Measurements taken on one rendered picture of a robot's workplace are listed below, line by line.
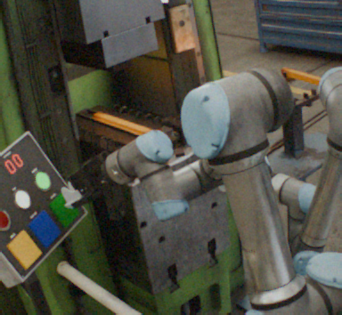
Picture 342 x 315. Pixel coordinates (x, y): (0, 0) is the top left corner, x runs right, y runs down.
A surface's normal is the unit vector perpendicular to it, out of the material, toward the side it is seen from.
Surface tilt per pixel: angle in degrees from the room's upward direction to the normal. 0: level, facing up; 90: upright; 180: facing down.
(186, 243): 90
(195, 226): 90
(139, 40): 90
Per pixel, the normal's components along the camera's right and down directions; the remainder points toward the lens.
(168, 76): -0.77, 0.40
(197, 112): -0.87, 0.23
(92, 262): 0.62, 0.25
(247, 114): 0.43, -0.01
